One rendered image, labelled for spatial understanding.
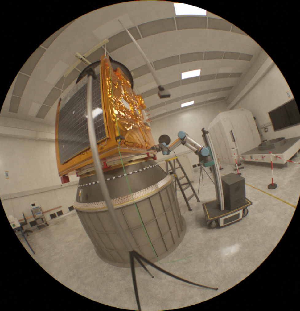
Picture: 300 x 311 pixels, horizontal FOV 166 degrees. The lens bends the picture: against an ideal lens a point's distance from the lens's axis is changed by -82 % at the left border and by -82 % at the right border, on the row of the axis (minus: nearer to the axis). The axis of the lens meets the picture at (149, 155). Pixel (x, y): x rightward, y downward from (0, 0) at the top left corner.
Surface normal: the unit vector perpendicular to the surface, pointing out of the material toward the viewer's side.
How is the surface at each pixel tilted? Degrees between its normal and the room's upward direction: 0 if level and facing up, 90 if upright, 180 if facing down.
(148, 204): 90
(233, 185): 90
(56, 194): 90
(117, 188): 62
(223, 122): 90
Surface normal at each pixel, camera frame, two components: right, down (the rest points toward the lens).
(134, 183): 0.28, -0.63
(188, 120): -0.26, 0.00
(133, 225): 0.29, -0.16
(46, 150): 0.93, -0.29
